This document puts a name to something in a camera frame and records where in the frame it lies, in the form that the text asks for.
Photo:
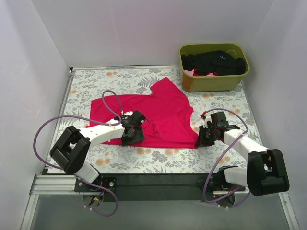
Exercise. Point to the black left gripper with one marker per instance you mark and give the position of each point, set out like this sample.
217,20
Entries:
134,136

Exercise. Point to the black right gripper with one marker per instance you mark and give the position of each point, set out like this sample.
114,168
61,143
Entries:
202,137

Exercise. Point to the magenta t shirt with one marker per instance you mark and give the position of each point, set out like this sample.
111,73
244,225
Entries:
167,110

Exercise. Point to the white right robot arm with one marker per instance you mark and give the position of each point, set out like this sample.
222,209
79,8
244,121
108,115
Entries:
265,172

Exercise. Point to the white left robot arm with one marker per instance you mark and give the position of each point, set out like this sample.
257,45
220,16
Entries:
70,150

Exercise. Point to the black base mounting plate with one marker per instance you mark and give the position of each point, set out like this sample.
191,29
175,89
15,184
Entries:
158,187

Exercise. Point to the pink garment in basket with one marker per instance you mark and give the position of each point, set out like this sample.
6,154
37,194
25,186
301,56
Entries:
192,73

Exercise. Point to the green plastic laundry basket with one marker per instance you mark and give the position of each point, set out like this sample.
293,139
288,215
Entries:
212,83

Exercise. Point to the floral patterned table mat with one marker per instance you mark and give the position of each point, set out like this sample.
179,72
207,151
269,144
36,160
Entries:
88,84

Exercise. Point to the black t shirt in basket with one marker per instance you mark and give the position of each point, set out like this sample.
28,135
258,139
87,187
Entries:
215,61

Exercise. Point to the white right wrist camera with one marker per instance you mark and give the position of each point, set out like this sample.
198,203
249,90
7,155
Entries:
206,118

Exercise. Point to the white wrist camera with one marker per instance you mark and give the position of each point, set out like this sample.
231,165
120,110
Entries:
129,113
206,118

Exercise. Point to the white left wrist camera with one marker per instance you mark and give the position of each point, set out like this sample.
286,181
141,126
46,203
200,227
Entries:
129,113

